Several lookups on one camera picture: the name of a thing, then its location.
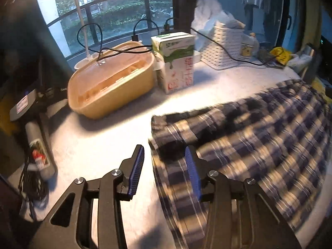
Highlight black device with label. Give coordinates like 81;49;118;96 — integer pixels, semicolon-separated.
9;87;68;121

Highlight yellow plastic bag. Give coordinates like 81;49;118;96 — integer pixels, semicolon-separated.
270;47;291;64

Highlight black looped cable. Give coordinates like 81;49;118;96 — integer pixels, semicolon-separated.
78;23;153;63

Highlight grey spray can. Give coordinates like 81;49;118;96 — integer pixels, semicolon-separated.
24;121;56;179

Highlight black cable bundle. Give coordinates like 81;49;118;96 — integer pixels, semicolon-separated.
18;158;50;221

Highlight dark curtain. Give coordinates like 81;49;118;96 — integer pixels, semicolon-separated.
0;0;73;83

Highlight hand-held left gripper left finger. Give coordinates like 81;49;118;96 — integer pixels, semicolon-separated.
28;144;145;249

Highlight balcony railing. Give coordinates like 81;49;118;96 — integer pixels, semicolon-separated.
47;0;174;57

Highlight white cartoon mug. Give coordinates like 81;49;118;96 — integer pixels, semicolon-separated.
240;32;260;61

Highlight yellow lunch box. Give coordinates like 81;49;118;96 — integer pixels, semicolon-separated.
67;41;157;120

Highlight steel thermos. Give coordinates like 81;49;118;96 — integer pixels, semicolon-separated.
301;43;321;83

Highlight white power strip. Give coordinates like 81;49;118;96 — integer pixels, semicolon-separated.
153;49;203;70

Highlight crumpled white bag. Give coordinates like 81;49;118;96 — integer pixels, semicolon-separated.
287;53;312;73

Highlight white desk lamp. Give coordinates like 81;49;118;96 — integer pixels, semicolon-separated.
73;0;104;70

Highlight yellow curtain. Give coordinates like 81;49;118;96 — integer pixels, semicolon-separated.
303;0;322;44

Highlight black charging cable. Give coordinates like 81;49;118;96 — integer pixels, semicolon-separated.
190;27;264;66

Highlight green and white milk carton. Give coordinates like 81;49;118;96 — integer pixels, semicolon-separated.
151;32;196;94

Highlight white plastic bag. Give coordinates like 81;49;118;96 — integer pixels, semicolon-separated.
187;0;235;51

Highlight plaid pants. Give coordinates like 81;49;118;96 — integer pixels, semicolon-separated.
148;79;332;249

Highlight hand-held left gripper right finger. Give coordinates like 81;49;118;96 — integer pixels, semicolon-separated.
185;146;301;249

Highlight white plastic basket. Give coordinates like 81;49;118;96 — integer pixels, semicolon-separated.
201;21;245;70

